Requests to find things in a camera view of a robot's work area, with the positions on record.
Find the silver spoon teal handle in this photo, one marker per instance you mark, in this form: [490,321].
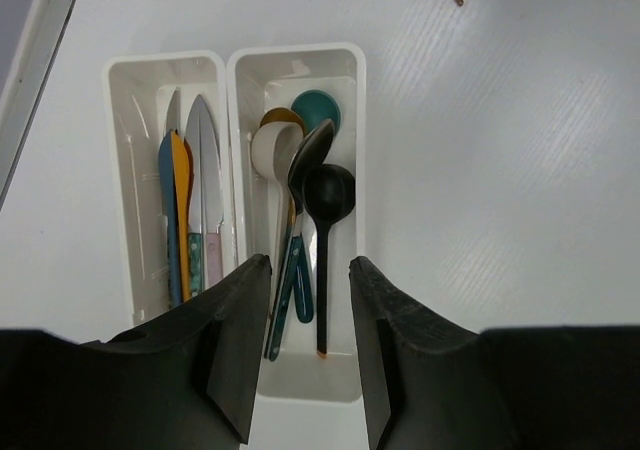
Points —
[311,152]

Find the gold spoon teal handle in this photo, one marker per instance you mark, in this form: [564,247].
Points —
[302,286]

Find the steel knife dark handle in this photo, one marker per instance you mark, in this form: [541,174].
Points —
[172,123]

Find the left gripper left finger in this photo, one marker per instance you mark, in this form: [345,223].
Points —
[186,379]

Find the white back utensil tray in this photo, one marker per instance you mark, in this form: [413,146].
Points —
[137,92]

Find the teal plastic spoon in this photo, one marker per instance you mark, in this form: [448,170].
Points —
[314,106]

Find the pink handled steak knife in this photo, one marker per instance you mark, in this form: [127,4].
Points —
[212,194]

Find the teal plastic knife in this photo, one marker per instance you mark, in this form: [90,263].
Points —
[167,184]

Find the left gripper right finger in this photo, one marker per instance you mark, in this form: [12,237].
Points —
[428,383]

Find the beige measuring spoon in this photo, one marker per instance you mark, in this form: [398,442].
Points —
[272,150]

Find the steel knife teal handle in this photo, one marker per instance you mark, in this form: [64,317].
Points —
[192,139]

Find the black measuring spoon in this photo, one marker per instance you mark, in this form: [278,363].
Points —
[328,196]

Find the orange plastic knife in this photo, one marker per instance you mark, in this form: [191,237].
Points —
[182,178]

